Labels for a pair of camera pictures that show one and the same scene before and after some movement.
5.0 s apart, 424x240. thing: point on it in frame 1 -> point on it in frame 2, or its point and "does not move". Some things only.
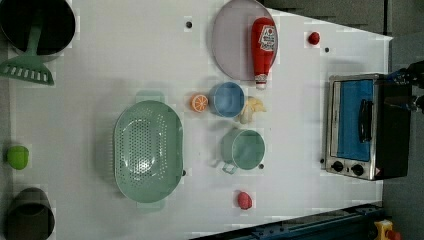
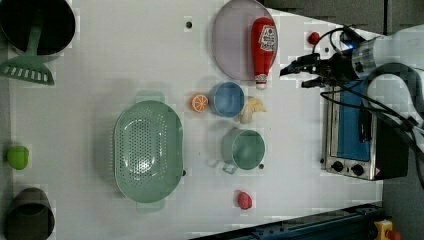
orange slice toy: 199,103 does not move
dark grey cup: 31,216 does not move
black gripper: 414,74 -> 337,69
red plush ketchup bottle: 263,40 does not move
